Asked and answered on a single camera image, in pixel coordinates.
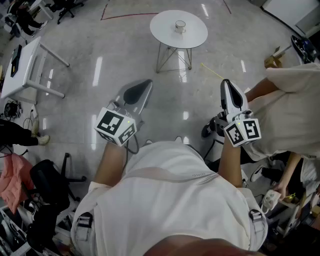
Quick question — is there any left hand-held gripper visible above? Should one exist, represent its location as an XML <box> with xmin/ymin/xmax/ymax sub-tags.
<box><xmin>94</xmin><ymin>79</ymin><xmax>154</xmax><ymax>148</ymax></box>

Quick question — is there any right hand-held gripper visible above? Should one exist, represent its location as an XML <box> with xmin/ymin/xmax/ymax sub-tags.
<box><xmin>216</xmin><ymin>78</ymin><xmax>262</xmax><ymax>148</ymax></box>

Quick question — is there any white cup with dark rim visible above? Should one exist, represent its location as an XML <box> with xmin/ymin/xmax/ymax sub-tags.
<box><xmin>174</xmin><ymin>20</ymin><xmax>187</xmax><ymax>34</ymax></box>

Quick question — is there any person's left forearm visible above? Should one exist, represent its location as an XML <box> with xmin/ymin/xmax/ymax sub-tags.
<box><xmin>93</xmin><ymin>141</ymin><xmax>129</xmax><ymax>188</ymax></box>

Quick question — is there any person's right forearm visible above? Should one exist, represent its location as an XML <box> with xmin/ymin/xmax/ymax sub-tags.
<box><xmin>217</xmin><ymin>138</ymin><xmax>245</xmax><ymax>189</ymax></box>

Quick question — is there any person's right shoe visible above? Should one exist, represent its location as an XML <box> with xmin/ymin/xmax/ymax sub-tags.
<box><xmin>200</xmin><ymin>116</ymin><xmax>219</xmax><ymax>139</ymax></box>

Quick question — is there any cardboard box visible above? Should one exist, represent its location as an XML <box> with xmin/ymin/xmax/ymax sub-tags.
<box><xmin>264</xmin><ymin>46</ymin><xmax>289</xmax><ymax>69</ymax></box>

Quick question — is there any round white side table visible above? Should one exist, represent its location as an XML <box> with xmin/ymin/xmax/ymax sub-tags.
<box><xmin>149</xmin><ymin>9</ymin><xmax>209</xmax><ymax>74</ymax></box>

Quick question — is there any white game controller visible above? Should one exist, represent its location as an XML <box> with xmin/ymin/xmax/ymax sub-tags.
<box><xmin>260</xmin><ymin>188</ymin><xmax>282</xmax><ymax>214</ymax></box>

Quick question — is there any white rectangular desk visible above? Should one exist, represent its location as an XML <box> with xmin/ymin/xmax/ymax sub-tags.
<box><xmin>0</xmin><ymin>35</ymin><xmax>71</xmax><ymax>100</ymax></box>

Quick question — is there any black office chair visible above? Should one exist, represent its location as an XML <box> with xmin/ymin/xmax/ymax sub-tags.
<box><xmin>48</xmin><ymin>0</ymin><xmax>85</xmax><ymax>25</ymax></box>
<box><xmin>29</xmin><ymin>152</ymin><xmax>88</xmax><ymax>210</ymax></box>

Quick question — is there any person's white shirt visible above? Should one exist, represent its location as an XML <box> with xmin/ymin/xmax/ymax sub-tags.
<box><xmin>70</xmin><ymin>140</ymin><xmax>269</xmax><ymax>256</ymax></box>

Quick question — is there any black device on desk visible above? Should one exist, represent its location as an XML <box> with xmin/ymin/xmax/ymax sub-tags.
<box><xmin>10</xmin><ymin>44</ymin><xmax>24</xmax><ymax>77</ymax></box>

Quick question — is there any pink jacket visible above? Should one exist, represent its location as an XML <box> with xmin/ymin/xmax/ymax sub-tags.
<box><xmin>0</xmin><ymin>152</ymin><xmax>35</xmax><ymax>215</ymax></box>

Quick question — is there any person's chin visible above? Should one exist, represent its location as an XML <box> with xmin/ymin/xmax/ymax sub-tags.
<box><xmin>141</xmin><ymin>234</ymin><xmax>266</xmax><ymax>256</ymax></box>

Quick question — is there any white storage rack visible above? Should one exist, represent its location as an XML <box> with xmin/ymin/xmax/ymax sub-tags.
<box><xmin>0</xmin><ymin>204</ymin><xmax>35</xmax><ymax>256</ymax></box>

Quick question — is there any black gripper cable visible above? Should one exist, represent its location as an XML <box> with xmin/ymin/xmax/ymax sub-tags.
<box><xmin>202</xmin><ymin>138</ymin><xmax>225</xmax><ymax>162</ymax></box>
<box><xmin>124</xmin><ymin>134</ymin><xmax>141</xmax><ymax>155</ymax></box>

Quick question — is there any black device with cables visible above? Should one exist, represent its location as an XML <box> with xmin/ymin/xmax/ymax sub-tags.
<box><xmin>290</xmin><ymin>34</ymin><xmax>319</xmax><ymax>65</ymax></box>

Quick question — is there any grey chest strap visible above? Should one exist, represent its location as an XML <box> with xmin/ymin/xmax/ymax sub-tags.
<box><xmin>124</xmin><ymin>166</ymin><xmax>221</xmax><ymax>186</ymax></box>

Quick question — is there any bundle of black cables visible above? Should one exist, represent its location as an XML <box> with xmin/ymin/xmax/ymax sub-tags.
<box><xmin>2</xmin><ymin>99</ymin><xmax>23</xmax><ymax>120</ymax></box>

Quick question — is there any grey shoulder strap with buckle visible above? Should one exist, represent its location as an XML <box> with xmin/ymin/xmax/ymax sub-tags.
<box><xmin>74</xmin><ymin>211</ymin><xmax>95</xmax><ymax>243</ymax></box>
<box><xmin>248</xmin><ymin>208</ymin><xmax>267</xmax><ymax>252</ymax></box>

